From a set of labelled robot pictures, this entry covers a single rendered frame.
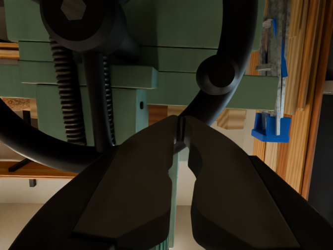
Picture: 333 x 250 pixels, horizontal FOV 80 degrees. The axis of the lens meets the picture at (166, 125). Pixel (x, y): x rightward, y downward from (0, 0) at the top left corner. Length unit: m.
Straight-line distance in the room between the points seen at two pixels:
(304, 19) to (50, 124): 1.74
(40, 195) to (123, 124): 3.45
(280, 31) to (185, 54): 0.93
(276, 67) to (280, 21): 0.22
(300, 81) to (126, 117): 1.62
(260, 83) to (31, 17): 0.41
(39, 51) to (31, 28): 0.04
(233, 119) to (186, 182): 2.85
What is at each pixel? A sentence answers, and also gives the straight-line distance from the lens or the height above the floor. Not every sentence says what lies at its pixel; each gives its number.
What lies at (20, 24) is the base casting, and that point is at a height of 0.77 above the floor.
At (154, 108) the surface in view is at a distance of 0.44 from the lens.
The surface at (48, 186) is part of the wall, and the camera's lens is 3.58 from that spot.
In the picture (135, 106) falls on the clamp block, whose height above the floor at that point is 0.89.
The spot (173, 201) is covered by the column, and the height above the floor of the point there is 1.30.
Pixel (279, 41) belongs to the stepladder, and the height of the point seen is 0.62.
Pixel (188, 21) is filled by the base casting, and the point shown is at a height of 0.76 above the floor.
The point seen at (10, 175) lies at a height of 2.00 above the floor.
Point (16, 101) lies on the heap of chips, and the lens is 0.52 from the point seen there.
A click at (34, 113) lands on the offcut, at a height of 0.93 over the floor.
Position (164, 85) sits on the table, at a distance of 0.36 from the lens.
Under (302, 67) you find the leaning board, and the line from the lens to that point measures 1.80.
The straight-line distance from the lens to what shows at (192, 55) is 0.37.
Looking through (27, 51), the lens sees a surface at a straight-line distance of 0.45.
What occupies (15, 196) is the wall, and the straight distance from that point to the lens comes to 3.89.
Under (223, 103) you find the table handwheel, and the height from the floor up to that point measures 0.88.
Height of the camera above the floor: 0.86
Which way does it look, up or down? 11 degrees up
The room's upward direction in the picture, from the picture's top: 177 degrees counter-clockwise
